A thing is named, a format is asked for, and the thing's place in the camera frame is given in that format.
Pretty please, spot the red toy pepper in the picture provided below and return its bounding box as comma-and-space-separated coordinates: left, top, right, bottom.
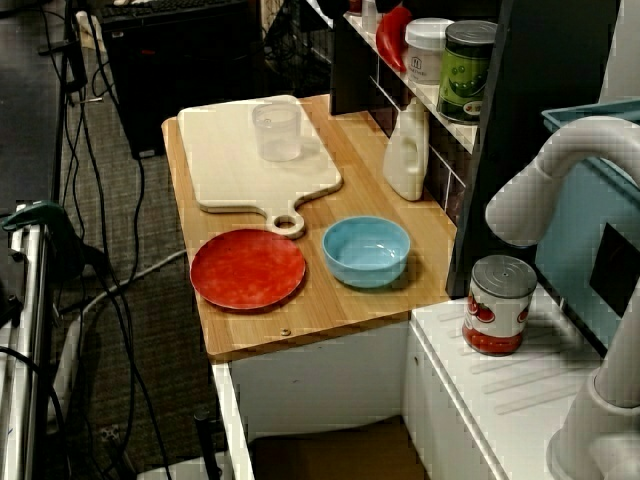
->
374, 3, 412, 74

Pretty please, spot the light blue bowl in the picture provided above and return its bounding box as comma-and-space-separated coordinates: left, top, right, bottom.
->
321, 215, 412, 290

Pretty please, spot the red round plate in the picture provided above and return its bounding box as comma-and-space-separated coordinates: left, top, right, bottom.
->
189, 228, 307, 310

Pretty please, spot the white detergent bottle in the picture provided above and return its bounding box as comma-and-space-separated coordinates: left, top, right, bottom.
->
382, 97, 431, 202

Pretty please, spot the clear open plastic jar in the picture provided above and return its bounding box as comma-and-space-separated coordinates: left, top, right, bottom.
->
251, 102, 303, 163

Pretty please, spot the light wooden cutting board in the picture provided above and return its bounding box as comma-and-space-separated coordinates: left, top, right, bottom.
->
177, 94, 345, 240

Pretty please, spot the white toy kitchen cabinet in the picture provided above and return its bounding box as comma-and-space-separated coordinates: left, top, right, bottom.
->
209, 294, 640, 480

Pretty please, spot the tomato can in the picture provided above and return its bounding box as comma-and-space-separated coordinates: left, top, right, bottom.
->
461, 254, 538, 357

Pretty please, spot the white-lidded plastic jar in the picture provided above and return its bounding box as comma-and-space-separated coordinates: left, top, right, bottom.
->
360, 0, 380, 32
403, 18, 454, 86

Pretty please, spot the green peas can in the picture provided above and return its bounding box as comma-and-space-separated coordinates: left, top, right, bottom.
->
436, 19, 499, 125

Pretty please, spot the grey toy faucet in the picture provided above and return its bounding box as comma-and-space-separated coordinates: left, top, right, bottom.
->
484, 115, 640, 480

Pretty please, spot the dark shelf unit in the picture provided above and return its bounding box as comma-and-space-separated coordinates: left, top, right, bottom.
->
329, 0, 621, 301

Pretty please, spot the green clamp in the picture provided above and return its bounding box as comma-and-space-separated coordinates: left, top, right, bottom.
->
0, 199, 86, 281

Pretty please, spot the black cable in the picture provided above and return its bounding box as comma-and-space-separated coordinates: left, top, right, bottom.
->
0, 347, 69, 480
74, 49, 136, 451
102, 157, 174, 480

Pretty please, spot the black wire mesh fence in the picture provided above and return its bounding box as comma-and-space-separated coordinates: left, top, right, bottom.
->
262, 0, 334, 99

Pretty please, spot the black metal post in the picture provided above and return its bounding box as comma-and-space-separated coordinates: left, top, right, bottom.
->
193, 407, 224, 480

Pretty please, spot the light grey cable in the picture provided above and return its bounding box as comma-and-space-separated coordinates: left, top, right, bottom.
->
47, 248, 187, 421

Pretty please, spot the aluminium frame rail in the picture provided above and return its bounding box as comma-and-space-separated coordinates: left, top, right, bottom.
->
0, 202, 56, 480

